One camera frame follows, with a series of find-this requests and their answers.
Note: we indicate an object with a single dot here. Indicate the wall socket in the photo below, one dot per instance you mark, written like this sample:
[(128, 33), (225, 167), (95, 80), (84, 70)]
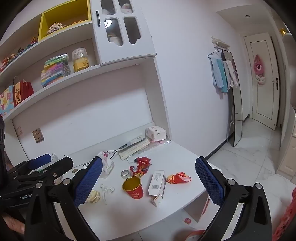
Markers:
[(38, 135), (18, 131)]

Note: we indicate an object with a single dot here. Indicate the red patterned cloth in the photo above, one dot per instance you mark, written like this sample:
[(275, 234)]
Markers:
[(286, 222)]

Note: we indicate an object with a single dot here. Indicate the stack of colourful boxes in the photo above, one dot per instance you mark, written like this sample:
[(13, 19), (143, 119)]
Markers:
[(55, 71)]

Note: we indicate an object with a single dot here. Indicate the red gift bag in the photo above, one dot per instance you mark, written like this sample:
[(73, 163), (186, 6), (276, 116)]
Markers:
[(22, 92)]

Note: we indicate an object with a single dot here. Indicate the white glazed cabinet door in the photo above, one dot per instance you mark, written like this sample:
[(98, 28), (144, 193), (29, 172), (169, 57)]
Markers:
[(120, 53)]

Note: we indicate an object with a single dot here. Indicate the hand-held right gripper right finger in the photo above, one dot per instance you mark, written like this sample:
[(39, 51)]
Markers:
[(209, 180)]

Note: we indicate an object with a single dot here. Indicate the stack of booklets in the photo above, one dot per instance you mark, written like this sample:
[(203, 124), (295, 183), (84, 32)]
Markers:
[(134, 148)]

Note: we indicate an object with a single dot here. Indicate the white block model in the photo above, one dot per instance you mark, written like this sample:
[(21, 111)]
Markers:
[(55, 27)]

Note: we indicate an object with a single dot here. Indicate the white plush toy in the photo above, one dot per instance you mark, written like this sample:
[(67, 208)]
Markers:
[(126, 6), (114, 39)]

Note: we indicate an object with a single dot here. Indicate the hanging clothes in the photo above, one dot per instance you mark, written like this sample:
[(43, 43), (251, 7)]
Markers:
[(219, 74)]

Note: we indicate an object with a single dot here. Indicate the clear tape roll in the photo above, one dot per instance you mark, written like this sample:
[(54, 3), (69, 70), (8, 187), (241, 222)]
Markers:
[(125, 173)]

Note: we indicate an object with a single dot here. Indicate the white tissue pack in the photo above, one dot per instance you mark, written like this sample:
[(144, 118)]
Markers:
[(156, 133)]

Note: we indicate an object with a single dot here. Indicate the person's left hand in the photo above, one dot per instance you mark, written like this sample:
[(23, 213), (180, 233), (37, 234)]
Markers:
[(13, 223)]

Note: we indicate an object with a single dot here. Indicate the clear plastic bag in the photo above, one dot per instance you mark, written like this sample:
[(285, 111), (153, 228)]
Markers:
[(167, 142)]

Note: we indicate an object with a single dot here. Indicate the red gold paper cup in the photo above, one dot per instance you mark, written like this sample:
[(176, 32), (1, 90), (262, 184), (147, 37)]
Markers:
[(135, 192)]

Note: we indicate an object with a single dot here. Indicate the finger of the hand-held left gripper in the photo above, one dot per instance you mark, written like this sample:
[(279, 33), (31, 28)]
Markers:
[(57, 165), (39, 161)]

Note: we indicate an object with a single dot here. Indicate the cream cabinet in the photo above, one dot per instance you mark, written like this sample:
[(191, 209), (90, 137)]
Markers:
[(289, 153)]

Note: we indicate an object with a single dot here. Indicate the white cardboard carton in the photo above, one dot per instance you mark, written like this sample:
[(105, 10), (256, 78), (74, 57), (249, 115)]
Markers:
[(157, 185)]

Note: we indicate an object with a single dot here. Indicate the crumpled yellowish tissue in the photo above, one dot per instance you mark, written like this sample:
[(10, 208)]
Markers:
[(93, 197)]

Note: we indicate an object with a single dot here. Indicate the yellow cubby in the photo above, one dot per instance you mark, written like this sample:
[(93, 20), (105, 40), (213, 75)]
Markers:
[(44, 20)]

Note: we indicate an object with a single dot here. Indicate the white wall hook rack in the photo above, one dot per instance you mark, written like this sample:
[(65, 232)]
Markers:
[(220, 44)]

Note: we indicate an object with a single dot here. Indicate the pink white round gadget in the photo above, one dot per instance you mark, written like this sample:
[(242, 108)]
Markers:
[(103, 154)]

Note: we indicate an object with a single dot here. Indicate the red yellow crumpled wrapper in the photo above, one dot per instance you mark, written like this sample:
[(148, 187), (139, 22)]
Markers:
[(179, 178)]

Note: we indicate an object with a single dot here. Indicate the small red floor item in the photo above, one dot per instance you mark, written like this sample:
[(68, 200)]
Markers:
[(187, 220)]

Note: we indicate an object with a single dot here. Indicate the crumpled printed tissue pack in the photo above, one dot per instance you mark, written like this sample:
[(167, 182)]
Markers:
[(107, 165)]

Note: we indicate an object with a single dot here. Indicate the row of small block models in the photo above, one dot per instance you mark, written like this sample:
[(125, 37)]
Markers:
[(18, 52)]

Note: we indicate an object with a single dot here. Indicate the black framed standing mirror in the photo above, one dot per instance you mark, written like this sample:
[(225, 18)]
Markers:
[(237, 120)]

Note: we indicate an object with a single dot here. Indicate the pink plush door ornament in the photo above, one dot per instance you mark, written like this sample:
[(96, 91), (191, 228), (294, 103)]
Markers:
[(259, 68)]

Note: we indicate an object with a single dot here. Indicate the colourful printed box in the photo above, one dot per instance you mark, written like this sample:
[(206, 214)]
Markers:
[(6, 99)]

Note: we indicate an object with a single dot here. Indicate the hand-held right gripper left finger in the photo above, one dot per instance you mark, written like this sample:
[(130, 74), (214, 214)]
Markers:
[(89, 180)]

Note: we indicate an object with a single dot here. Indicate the yellow glass jar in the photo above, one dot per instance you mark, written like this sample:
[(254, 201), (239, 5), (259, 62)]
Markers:
[(80, 61)]

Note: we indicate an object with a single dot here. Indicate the red snack bag white label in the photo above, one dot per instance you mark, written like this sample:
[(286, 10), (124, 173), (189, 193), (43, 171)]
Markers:
[(136, 172)]

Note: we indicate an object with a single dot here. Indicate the pink comb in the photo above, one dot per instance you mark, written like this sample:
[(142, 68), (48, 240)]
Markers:
[(155, 143)]

